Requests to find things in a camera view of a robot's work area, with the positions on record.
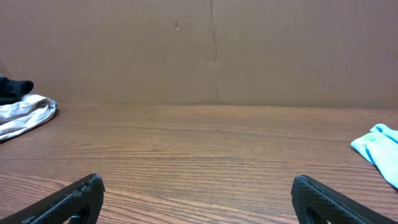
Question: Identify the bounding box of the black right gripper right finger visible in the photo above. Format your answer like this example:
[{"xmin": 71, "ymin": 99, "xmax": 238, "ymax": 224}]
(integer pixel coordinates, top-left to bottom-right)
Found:
[{"xmin": 291, "ymin": 175, "xmax": 397, "ymax": 224}]

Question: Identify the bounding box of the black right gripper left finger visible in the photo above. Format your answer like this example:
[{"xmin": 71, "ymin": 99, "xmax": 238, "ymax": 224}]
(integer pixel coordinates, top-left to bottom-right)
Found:
[{"xmin": 1, "ymin": 174, "xmax": 105, "ymax": 224}]

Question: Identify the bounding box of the light blue t-shirt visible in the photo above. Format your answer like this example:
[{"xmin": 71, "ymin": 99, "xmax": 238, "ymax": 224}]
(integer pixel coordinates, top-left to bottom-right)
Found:
[{"xmin": 351, "ymin": 124, "xmax": 397, "ymax": 189}]

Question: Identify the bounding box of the beige folded garment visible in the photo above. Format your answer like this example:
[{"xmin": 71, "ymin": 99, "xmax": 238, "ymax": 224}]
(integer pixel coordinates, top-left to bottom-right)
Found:
[{"xmin": 1, "ymin": 94, "xmax": 58, "ymax": 141}]

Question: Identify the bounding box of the black folded garment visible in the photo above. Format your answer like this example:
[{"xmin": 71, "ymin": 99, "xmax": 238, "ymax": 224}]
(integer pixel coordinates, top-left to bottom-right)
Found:
[{"xmin": 0, "ymin": 77, "xmax": 34, "ymax": 106}]

